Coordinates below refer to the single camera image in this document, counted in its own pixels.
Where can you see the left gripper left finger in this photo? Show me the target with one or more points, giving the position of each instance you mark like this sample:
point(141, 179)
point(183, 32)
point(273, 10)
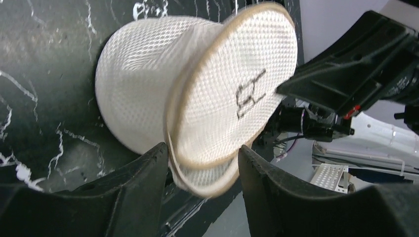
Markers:
point(124, 203)

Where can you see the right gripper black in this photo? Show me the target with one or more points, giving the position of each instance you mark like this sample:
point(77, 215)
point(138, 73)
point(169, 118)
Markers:
point(377, 58)

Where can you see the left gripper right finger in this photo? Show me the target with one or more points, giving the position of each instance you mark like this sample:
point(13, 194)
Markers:
point(279, 204)

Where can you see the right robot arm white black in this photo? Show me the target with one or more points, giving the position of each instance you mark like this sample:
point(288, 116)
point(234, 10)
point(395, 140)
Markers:
point(322, 125)

